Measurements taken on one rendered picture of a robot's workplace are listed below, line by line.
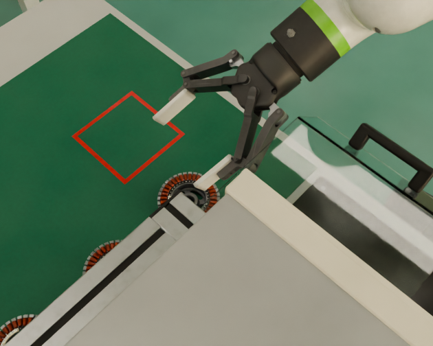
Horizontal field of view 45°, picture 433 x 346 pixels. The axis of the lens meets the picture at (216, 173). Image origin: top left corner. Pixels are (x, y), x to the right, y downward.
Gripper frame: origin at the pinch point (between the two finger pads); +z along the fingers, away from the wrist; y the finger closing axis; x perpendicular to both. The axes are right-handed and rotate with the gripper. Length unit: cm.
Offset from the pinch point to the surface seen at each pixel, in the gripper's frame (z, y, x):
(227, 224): -11.0, -28.5, 36.9
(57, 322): 11.7, -21.7, 26.7
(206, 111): -1.4, 17.4, -23.8
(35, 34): 19, 56, -12
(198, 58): 6, 92, -107
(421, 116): -46, 25, -138
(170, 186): 9.7, 3.5, -13.1
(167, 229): 0.1, -18.2, 19.9
